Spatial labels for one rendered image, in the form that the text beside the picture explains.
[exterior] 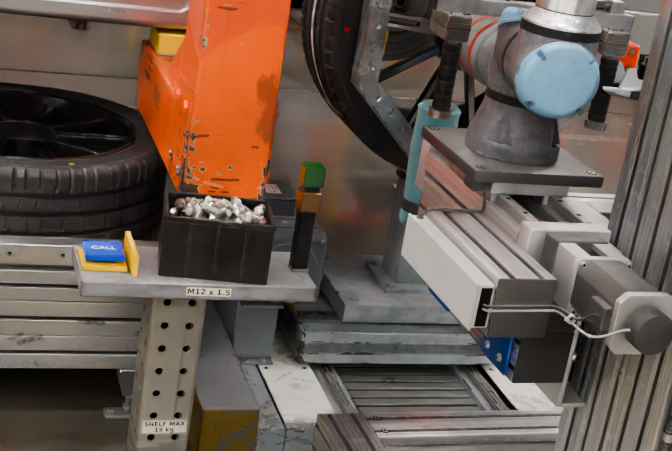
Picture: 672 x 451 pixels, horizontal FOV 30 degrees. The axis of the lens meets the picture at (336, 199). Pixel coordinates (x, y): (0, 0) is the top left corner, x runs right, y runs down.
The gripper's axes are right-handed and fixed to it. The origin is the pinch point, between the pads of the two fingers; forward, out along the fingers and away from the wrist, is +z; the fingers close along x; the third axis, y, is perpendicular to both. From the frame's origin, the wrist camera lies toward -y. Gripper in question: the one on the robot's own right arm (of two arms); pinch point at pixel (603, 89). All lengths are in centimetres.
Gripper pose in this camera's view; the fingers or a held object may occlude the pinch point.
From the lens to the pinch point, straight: 257.7
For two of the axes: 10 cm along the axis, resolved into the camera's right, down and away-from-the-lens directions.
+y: 1.5, -9.4, -3.2
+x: 2.8, 3.5, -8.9
